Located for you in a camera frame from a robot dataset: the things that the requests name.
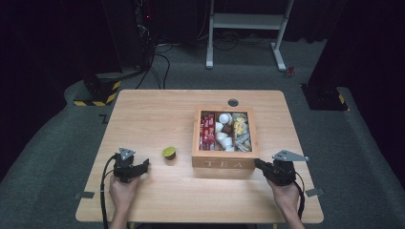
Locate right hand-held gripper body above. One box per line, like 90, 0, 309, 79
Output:
268, 149, 309, 187

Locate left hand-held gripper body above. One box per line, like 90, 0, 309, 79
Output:
112, 147, 137, 184

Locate green lidded coffee capsule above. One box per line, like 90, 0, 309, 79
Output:
161, 145, 178, 161

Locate wooden tea box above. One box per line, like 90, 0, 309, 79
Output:
191, 106, 261, 171

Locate person's left hand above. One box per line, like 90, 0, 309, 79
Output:
108, 174, 141, 215

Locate person's right hand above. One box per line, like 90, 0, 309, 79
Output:
266, 178, 302, 218

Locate pile of grey sachets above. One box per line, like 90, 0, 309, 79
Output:
233, 133, 253, 153

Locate grey tape strip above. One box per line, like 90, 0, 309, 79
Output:
306, 188, 325, 198
74, 191, 96, 200

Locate yellow print clear packets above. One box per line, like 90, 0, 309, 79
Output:
232, 113, 249, 135

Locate row of red sachets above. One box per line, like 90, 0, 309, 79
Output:
199, 113, 216, 152

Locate black yellow striped stand base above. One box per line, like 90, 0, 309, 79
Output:
74, 73, 122, 108

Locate dark equipment rack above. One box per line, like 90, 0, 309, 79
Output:
101, 0, 157, 70

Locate white metal stand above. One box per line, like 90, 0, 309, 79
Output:
205, 0, 295, 73

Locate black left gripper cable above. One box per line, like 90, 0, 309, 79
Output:
99, 154, 119, 229

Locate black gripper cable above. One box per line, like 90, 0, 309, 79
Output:
99, 154, 119, 229
293, 171, 307, 221

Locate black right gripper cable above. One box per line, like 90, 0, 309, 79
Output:
293, 171, 307, 221

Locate black floor cables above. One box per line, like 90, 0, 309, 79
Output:
135, 41, 175, 91

